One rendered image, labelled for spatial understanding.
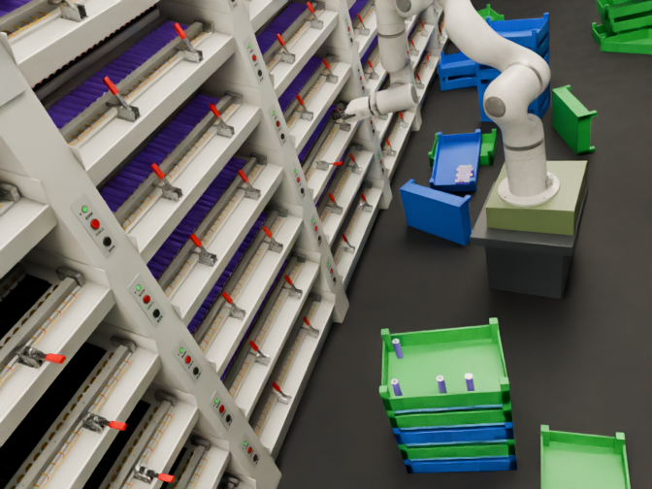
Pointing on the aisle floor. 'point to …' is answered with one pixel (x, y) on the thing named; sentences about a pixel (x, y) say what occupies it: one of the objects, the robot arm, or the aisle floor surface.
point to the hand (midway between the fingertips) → (337, 114)
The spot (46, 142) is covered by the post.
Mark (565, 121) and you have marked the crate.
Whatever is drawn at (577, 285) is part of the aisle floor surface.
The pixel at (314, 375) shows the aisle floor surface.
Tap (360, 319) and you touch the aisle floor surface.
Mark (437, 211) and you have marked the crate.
